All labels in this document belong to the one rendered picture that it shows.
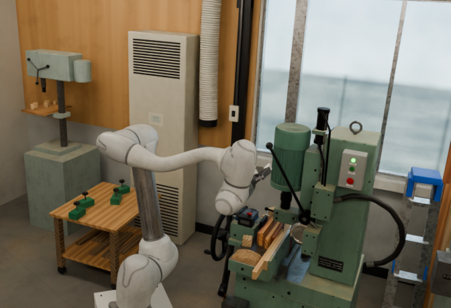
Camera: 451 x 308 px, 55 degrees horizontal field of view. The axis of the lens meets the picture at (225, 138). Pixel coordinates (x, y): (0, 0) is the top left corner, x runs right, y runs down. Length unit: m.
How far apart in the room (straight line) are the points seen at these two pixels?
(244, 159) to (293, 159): 0.56
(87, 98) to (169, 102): 1.08
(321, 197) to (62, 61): 2.56
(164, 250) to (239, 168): 0.71
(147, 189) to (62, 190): 2.04
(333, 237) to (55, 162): 2.56
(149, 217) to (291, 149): 0.74
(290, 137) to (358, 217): 0.47
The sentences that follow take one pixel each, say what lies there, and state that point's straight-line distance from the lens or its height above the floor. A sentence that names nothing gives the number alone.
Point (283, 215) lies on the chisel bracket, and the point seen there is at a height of 1.05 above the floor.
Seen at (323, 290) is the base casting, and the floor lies 0.80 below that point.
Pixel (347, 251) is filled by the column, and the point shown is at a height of 0.98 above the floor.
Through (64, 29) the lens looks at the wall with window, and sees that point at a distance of 4.40.
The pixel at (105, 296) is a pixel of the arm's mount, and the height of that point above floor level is 0.70.
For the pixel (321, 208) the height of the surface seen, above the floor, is 1.21.
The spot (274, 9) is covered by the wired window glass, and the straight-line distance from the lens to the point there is 3.52.
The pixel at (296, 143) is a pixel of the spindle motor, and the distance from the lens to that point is 2.08.
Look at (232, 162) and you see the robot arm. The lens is 1.60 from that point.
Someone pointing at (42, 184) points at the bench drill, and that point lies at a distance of 4.17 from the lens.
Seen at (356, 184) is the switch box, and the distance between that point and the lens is 1.98.
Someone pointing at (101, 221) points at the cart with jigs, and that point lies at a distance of 3.29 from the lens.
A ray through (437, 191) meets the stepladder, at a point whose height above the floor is 1.08.
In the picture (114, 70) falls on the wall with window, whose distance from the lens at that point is 4.11.
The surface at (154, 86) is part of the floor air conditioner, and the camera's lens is 3.57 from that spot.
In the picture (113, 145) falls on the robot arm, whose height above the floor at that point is 1.48.
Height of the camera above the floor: 2.08
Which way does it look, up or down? 18 degrees down
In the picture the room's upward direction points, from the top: 3 degrees clockwise
